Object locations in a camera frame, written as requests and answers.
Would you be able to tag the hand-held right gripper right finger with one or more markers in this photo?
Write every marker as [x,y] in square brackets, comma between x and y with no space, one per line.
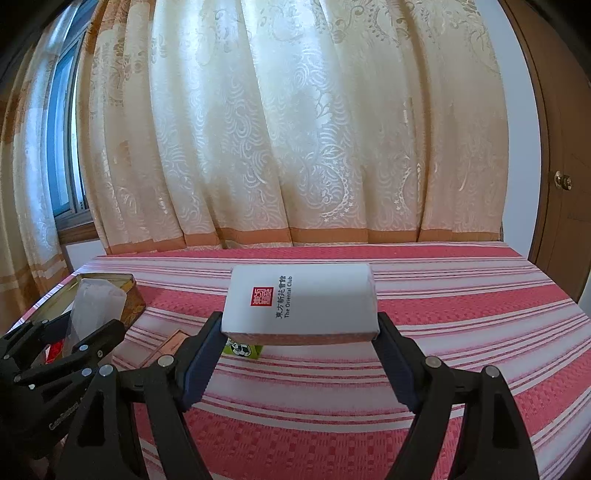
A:
[397,369]

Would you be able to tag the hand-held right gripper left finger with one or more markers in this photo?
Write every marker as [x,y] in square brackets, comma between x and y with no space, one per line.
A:
[203,369]

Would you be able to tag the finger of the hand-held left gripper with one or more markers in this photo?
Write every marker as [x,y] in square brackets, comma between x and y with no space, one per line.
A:
[87,350]
[32,341]

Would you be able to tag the white plastic packet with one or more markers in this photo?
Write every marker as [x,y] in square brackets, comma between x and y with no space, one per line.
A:
[92,304]

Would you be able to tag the gold tin box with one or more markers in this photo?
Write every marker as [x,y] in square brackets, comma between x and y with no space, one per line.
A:
[131,300]

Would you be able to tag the white box with red label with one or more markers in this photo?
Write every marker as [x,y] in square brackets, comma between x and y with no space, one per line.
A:
[300,300]

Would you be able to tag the red toy brick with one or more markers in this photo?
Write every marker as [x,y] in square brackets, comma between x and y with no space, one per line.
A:
[55,354]

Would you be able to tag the brown flat tile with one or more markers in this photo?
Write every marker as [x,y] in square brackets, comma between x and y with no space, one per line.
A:
[171,346]

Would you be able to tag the green toy block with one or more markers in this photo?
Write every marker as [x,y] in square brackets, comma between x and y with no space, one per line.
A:
[240,351]

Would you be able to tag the cream striped side curtain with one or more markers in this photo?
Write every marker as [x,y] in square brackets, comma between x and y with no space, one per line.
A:
[23,230]

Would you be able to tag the wooden window sill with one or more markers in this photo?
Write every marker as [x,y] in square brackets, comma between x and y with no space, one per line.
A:
[81,230]

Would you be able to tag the window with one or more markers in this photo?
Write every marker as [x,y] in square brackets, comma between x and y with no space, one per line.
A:
[67,138]

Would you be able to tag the brass door knob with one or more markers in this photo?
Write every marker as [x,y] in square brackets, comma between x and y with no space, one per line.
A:
[563,180]

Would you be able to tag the cream floral curtain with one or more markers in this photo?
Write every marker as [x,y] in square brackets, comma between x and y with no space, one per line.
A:
[300,129]

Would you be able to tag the wooden door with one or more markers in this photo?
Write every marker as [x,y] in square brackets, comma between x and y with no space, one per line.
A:
[568,115]

